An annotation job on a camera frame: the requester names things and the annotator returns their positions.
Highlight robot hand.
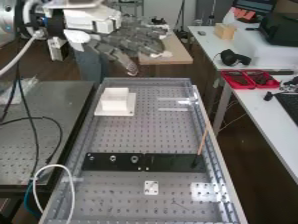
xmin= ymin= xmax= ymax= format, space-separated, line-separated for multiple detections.
xmin=42 ymin=0 xmax=174 ymax=77

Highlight wooden desk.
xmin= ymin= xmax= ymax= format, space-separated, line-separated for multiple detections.
xmin=137 ymin=30 xmax=195 ymax=78

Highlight small white box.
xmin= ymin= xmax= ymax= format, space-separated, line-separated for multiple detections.
xmin=93 ymin=87 xmax=138 ymax=118

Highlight light wooden block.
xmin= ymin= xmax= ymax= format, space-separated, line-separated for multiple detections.
xmin=214 ymin=22 xmax=236 ymax=41

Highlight black headphones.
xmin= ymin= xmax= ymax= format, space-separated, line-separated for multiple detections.
xmin=219 ymin=48 xmax=252 ymax=67

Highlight dark screen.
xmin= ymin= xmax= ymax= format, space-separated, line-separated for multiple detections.
xmin=231 ymin=0 xmax=279 ymax=14

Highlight red tray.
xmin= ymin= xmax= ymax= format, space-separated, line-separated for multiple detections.
xmin=244 ymin=69 xmax=282 ymax=89
xmin=219 ymin=69 xmax=256 ymax=90

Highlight clear box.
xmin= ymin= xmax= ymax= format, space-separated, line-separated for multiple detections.
xmin=38 ymin=77 xmax=250 ymax=224

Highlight white desk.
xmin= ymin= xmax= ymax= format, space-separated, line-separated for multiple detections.
xmin=211 ymin=74 xmax=298 ymax=186
xmin=187 ymin=23 xmax=298 ymax=73

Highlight black bag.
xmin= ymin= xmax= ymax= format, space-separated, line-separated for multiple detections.
xmin=258 ymin=12 xmax=298 ymax=48

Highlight thin stick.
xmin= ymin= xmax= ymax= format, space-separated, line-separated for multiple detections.
xmin=192 ymin=128 xmax=210 ymax=168

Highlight black mouse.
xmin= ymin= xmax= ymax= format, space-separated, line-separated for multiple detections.
xmin=263 ymin=90 xmax=275 ymax=102

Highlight black plate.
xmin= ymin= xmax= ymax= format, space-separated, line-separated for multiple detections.
xmin=81 ymin=152 xmax=207 ymax=174

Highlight black keyboard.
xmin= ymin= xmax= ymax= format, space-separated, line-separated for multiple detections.
xmin=274 ymin=92 xmax=298 ymax=127

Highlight white cable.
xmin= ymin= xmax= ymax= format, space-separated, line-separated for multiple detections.
xmin=30 ymin=163 xmax=77 ymax=218
xmin=0 ymin=30 xmax=47 ymax=77

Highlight black cable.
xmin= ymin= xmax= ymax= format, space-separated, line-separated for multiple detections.
xmin=0 ymin=116 xmax=63 ymax=166
xmin=13 ymin=33 xmax=43 ymax=181

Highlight blue cable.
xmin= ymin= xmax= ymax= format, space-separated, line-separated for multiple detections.
xmin=23 ymin=179 xmax=38 ymax=216

